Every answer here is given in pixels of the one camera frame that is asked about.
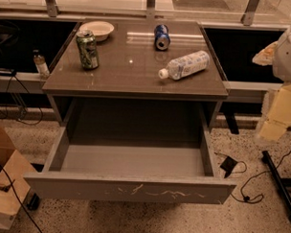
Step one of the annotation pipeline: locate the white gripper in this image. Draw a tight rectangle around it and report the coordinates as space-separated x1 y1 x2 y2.
255 25 291 145

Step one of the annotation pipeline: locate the grey top drawer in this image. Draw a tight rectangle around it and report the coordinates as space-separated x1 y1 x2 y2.
22 94 241 207

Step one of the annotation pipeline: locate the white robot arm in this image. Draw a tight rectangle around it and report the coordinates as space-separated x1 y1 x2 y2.
252 25 291 143

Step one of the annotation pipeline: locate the grey drawer cabinet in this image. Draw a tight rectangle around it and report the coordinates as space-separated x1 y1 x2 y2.
43 19 229 124

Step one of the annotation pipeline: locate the black metal stand base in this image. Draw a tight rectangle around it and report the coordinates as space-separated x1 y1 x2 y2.
261 151 291 222

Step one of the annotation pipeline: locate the black power adapter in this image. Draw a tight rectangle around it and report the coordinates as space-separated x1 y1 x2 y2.
220 156 237 178

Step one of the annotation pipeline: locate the clear plastic water bottle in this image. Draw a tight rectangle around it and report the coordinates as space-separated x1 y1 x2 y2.
159 50 210 81

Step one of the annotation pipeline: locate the blue soda can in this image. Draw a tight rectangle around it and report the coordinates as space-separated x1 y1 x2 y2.
154 24 170 51

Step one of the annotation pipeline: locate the white paper bowl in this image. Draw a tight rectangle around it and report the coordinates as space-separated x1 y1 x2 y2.
79 21 114 42

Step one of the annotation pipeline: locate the green soda can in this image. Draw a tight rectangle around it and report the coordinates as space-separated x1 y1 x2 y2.
77 30 99 70

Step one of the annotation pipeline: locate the small glass bottle on ledge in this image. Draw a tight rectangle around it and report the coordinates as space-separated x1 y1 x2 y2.
33 49 51 80

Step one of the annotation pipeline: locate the black device on ledge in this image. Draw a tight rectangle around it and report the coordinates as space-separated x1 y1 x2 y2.
0 68 17 77

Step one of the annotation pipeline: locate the cardboard box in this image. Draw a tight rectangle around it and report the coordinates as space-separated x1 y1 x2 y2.
0 128 35 230

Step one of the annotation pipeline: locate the black cable on floor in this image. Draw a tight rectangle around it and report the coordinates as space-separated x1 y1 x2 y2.
213 139 291 206

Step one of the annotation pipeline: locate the black cable over box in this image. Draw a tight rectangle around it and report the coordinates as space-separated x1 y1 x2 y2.
0 152 48 233

